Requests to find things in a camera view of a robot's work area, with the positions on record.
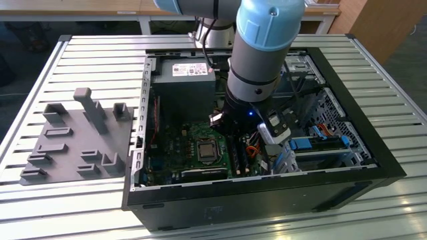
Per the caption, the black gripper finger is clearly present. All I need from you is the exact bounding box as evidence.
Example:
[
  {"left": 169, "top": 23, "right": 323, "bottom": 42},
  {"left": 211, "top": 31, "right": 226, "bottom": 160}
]
[{"left": 209, "top": 112, "right": 227, "bottom": 131}]

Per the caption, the black RAM slot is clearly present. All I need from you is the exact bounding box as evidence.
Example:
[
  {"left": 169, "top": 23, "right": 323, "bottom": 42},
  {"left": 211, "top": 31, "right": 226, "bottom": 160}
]
[{"left": 229, "top": 136, "right": 242, "bottom": 176}]

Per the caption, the metal CPU socket cover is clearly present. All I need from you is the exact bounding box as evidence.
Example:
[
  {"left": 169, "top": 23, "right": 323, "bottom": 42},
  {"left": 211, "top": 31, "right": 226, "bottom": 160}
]
[{"left": 195, "top": 136, "right": 221, "bottom": 165}]

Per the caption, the silver CPU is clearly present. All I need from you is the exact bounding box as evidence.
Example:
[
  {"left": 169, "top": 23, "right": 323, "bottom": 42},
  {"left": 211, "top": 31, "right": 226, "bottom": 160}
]
[{"left": 199, "top": 143, "right": 215, "bottom": 158}]

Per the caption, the grey power supply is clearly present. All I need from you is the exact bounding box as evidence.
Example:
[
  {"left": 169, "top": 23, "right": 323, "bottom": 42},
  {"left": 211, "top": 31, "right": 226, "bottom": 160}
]
[{"left": 151, "top": 58, "right": 217, "bottom": 121}]

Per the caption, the green motherboard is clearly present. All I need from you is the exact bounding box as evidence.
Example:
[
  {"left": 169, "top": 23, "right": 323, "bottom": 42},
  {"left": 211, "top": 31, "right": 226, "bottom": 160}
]
[{"left": 142, "top": 119, "right": 269, "bottom": 187}]

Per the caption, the blue disk carrier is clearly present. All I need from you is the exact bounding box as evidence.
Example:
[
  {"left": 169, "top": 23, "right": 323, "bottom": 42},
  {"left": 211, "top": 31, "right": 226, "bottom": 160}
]
[{"left": 289, "top": 136, "right": 351, "bottom": 151}]

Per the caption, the black graphics card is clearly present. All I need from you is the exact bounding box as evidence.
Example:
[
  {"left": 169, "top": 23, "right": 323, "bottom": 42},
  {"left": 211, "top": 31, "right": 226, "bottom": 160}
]
[{"left": 179, "top": 167, "right": 231, "bottom": 181}]

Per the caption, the grey perforated drive cage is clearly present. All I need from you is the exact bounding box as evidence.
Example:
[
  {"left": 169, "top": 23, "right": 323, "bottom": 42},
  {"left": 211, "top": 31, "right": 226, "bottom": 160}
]
[{"left": 286, "top": 86, "right": 381, "bottom": 173}]

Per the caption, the black PC case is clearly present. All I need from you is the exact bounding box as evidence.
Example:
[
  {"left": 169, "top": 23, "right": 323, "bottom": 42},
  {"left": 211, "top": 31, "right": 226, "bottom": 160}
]
[{"left": 121, "top": 46, "right": 409, "bottom": 232}]

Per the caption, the grey parts rack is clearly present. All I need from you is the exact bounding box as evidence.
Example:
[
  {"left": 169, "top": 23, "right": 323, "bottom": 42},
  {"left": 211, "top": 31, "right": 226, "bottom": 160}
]
[{"left": 19, "top": 87, "right": 137, "bottom": 186}]

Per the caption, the brown wooden cabinet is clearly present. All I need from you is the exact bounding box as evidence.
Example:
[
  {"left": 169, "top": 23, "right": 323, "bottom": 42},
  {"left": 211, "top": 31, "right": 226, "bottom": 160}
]
[{"left": 329, "top": 0, "right": 427, "bottom": 65}]

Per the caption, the white desk wooden top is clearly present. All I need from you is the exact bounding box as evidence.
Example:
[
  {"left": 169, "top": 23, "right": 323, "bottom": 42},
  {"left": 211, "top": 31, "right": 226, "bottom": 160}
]
[{"left": 0, "top": 0, "right": 342, "bottom": 36}]

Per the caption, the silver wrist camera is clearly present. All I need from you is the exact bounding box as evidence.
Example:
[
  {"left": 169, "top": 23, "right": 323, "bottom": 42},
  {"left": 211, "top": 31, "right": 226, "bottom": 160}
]
[{"left": 257, "top": 121, "right": 294, "bottom": 146}]

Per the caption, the black camera bracket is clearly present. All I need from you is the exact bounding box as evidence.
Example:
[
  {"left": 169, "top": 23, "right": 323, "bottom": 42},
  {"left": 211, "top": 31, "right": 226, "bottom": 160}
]
[{"left": 251, "top": 102, "right": 293, "bottom": 138}]

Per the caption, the orange red wire bundle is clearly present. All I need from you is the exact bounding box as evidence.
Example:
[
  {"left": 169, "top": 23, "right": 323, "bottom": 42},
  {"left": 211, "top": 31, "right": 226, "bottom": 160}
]
[{"left": 246, "top": 146, "right": 263, "bottom": 161}]

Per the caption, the blue disk wire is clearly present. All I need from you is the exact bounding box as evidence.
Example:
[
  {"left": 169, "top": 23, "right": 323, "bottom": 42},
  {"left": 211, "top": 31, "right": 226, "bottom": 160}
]
[{"left": 311, "top": 125, "right": 329, "bottom": 140}]

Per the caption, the red orange disk wire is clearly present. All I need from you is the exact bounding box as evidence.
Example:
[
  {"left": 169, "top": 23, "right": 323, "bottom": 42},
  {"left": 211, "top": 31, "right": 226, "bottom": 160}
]
[{"left": 317, "top": 123, "right": 341, "bottom": 138}]

